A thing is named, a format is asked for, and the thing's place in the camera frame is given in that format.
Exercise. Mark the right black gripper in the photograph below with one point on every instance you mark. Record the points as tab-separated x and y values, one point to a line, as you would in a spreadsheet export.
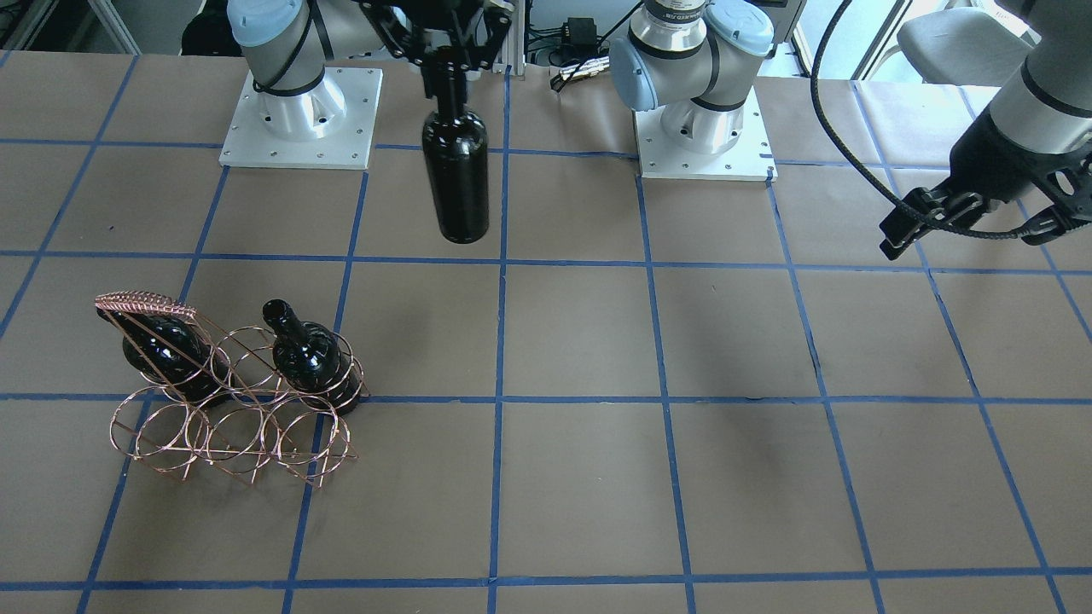
440	72

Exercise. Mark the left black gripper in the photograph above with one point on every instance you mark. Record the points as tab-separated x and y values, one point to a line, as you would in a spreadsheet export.
983	153

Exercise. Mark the dark wine bottle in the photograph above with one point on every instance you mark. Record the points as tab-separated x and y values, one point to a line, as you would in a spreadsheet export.
455	147

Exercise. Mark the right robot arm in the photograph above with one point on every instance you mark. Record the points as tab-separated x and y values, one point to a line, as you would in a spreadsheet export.
288	45

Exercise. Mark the dark bottle in basket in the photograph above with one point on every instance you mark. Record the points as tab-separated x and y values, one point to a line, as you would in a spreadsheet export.
310	359
168	352

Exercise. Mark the grey office chair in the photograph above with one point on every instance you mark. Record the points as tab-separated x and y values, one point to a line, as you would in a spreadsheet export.
961	46

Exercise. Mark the aluminium frame post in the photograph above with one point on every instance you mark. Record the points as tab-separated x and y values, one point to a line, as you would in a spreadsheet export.
512	59

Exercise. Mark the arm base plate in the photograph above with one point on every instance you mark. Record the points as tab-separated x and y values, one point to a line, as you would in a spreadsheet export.
684	141
328	128

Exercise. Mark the copper wire wine basket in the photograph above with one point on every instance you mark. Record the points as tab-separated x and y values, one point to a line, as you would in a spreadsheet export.
263	424

